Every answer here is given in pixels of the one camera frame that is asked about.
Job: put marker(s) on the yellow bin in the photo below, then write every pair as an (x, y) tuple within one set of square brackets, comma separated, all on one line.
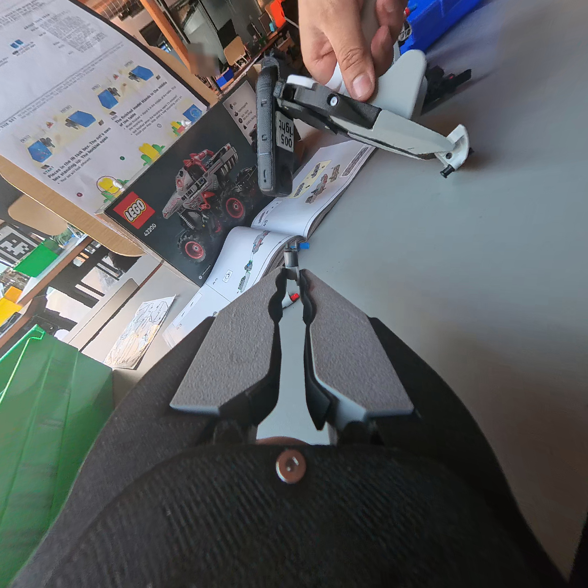
[(9, 307)]

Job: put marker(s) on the lego set box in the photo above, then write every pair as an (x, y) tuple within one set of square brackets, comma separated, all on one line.
[(183, 197)]

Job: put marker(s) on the grey lego piece red sticker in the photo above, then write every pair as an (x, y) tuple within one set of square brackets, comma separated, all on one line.
[(290, 257)]

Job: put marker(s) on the lego instruction booklet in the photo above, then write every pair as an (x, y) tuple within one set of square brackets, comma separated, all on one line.
[(321, 183)]

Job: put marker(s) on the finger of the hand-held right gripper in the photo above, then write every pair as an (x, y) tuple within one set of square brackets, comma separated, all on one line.
[(390, 144), (409, 131)]

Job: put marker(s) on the lego sticker sheet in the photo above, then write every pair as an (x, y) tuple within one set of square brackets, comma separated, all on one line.
[(138, 335)]

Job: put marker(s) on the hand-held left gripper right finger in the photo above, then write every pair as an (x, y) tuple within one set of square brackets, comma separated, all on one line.
[(358, 358)]

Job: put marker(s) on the blue plastic bin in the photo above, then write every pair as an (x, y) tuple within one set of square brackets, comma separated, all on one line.
[(441, 23)]

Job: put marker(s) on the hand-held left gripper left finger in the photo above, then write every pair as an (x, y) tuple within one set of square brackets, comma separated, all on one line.
[(229, 353)]

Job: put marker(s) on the small green bin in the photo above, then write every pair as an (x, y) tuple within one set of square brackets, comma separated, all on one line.
[(39, 262)]

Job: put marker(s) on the black lego model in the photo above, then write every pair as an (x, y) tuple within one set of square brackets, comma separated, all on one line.
[(443, 78)]

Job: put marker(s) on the person's right hand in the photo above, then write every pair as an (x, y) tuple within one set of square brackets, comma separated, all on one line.
[(335, 36)]

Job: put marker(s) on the printed instruction poster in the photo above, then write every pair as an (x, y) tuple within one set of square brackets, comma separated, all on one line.
[(69, 92)]

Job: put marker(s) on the large green plastic bin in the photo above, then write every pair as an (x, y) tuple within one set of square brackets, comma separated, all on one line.
[(46, 413)]

